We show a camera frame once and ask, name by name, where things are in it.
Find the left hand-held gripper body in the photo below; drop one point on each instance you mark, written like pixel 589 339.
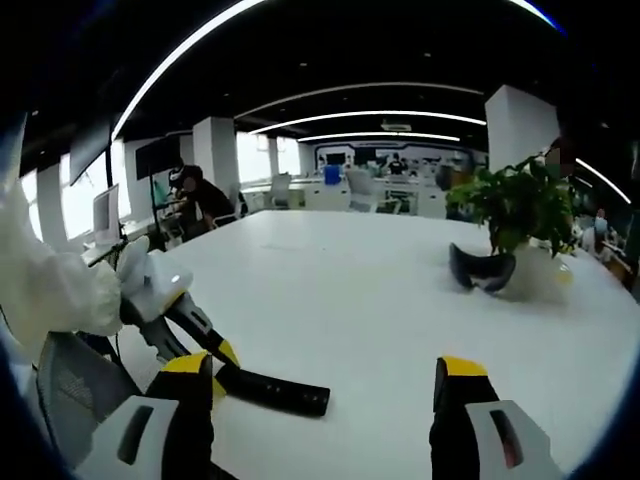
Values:
pixel 150 285

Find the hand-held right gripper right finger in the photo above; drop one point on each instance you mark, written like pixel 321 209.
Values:
pixel 462 400

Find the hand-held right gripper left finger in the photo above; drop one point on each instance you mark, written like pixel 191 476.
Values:
pixel 185 400

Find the black remote control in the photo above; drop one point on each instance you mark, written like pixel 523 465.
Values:
pixel 280 392

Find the white computer monitor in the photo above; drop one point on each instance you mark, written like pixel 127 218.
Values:
pixel 106 215

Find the grey mesh office chair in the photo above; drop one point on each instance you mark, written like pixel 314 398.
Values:
pixel 75 390

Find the black headset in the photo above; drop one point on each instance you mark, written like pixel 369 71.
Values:
pixel 475 272

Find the black hanging screen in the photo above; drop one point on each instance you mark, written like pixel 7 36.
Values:
pixel 90 152

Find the clear plant pot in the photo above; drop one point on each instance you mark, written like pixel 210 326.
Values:
pixel 540 275

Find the white office chair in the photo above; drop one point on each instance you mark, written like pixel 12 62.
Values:
pixel 362 187
pixel 280 190

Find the blue box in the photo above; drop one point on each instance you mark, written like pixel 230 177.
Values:
pixel 332 176

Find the green potted plant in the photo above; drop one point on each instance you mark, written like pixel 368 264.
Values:
pixel 520 205

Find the long curved ceiling light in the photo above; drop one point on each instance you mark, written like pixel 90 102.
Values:
pixel 175 60

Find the ceiling air conditioner vent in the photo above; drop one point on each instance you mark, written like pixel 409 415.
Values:
pixel 396 125

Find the black wall screen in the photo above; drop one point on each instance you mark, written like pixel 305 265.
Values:
pixel 157 156

